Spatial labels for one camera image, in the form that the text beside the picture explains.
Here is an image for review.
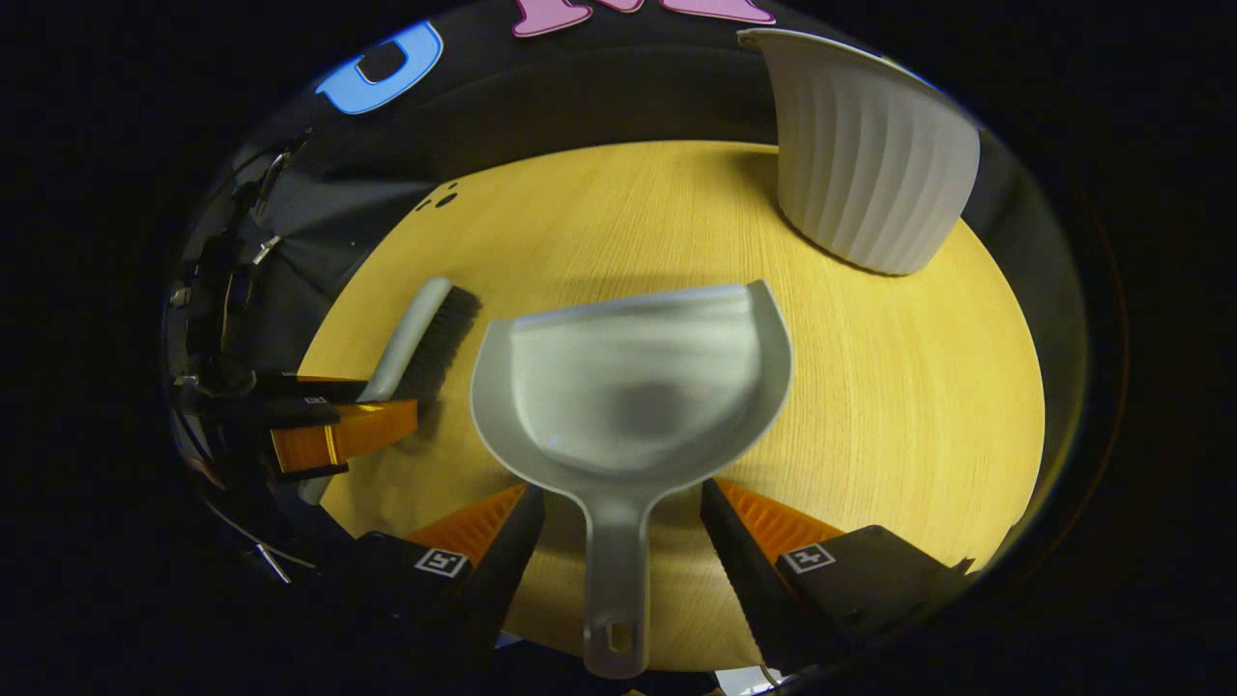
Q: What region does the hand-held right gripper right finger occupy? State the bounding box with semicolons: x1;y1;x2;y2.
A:
701;477;977;678

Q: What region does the white dustpan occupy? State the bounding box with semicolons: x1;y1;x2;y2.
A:
471;280;795;680

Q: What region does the small white broom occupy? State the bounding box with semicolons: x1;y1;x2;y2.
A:
298;276;482;506

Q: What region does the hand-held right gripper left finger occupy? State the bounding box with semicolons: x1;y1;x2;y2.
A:
319;483;547;670

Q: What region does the white ribbed garbage bin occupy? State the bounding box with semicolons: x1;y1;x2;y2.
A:
737;27;982;276

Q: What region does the wooden desktop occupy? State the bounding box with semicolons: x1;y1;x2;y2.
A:
298;140;1047;673

